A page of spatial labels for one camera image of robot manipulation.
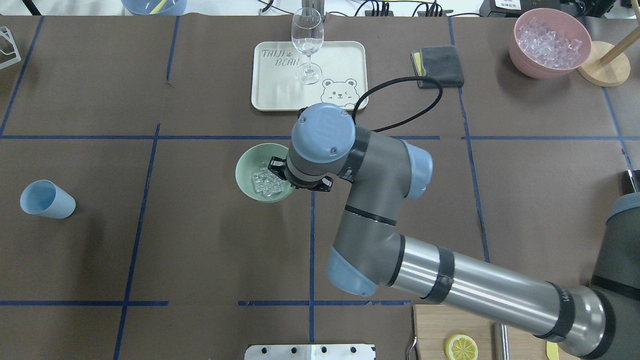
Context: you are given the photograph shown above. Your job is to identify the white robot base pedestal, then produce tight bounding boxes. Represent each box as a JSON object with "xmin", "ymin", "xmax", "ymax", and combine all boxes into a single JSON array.
[{"xmin": 244, "ymin": 343, "xmax": 377, "ymax": 360}]

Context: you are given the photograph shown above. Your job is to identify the metal ice scoop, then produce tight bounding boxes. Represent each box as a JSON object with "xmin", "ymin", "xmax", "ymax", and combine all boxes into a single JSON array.
[{"xmin": 626, "ymin": 170, "xmax": 640, "ymax": 194}]

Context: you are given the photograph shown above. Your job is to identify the white wire cup rack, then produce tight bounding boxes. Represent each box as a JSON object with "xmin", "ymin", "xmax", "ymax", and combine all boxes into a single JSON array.
[{"xmin": 0, "ymin": 26, "xmax": 22, "ymax": 69}]

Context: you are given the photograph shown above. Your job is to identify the cream bear tray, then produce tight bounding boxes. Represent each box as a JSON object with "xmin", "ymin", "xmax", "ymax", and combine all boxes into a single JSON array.
[{"xmin": 251, "ymin": 41, "xmax": 368, "ymax": 112}]

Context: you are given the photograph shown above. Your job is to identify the wooden stand round base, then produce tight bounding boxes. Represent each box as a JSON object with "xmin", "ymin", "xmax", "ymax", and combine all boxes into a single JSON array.
[{"xmin": 577, "ymin": 27, "xmax": 640, "ymax": 87}]

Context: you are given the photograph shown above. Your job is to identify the light blue cup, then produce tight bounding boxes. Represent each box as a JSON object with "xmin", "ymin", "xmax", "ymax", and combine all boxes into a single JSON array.
[{"xmin": 19, "ymin": 179, "xmax": 76, "ymax": 219}]

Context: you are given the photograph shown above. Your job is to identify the green bowl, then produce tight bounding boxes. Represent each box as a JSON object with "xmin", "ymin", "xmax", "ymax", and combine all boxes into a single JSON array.
[{"xmin": 235, "ymin": 143, "xmax": 294, "ymax": 203}]

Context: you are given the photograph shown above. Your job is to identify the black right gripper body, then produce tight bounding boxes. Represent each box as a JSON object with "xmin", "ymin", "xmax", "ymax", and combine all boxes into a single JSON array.
[{"xmin": 284, "ymin": 170, "xmax": 321, "ymax": 190}]

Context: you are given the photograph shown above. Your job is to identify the steel muddler black cap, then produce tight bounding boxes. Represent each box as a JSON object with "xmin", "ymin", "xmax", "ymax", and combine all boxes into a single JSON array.
[{"xmin": 493, "ymin": 322, "xmax": 510, "ymax": 360}]

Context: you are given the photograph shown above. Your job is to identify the pink bowl of ice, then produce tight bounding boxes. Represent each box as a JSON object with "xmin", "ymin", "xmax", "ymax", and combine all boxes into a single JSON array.
[{"xmin": 509, "ymin": 7, "xmax": 592, "ymax": 80}]

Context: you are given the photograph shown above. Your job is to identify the wooden cutting board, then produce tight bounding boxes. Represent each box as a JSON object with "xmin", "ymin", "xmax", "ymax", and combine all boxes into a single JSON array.
[{"xmin": 413, "ymin": 304, "xmax": 574, "ymax": 360}]

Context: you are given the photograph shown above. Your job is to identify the clear wine glass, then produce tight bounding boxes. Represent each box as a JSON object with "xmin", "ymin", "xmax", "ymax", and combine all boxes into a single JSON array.
[{"xmin": 291, "ymin": 7, "xmax": 325, "ymax": 85}]

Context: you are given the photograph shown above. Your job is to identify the ice cubes in green bowl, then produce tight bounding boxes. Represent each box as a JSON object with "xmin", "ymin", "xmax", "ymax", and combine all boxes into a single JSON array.
[{"xmin": 251, "ymin": 162, "xmax": 284, "ymax": 198}]

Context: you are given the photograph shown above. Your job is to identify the grey folded cloth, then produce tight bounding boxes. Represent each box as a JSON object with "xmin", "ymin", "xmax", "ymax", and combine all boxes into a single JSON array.
[{"xmin": 410, "ymin": 45, "xmax": 465, "ymax": 88}]

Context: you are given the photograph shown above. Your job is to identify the blue bowl with fork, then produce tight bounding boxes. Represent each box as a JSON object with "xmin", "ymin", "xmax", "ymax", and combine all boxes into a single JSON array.
[{"xmin": 121, "ymin": 0, "xmax": 188, "ymax": 16}]

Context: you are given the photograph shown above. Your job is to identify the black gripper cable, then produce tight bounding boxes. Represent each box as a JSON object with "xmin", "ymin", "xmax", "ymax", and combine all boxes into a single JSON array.
[{"xmin": 299, "ymin": 76, "xmax": 444, "ymax": 133}]

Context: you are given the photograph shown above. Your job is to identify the yellow plastic knife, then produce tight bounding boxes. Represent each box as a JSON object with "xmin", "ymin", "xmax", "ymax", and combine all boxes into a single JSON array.
[{"xmin": 545, "ymin": 341, "xmax": 560, "ymax": 360}]

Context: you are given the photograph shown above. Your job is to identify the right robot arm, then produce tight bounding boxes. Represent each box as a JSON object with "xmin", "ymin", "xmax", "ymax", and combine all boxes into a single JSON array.
[{"xmin": 269, "ymin": 103, "xmax": 639, "ymax": 360}]

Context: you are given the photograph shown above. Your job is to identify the lemon half slice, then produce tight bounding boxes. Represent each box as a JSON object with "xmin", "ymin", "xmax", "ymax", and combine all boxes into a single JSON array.
[{"xmin": 443, "ymin": 333, "xmax": 479, "ymax": 360}]

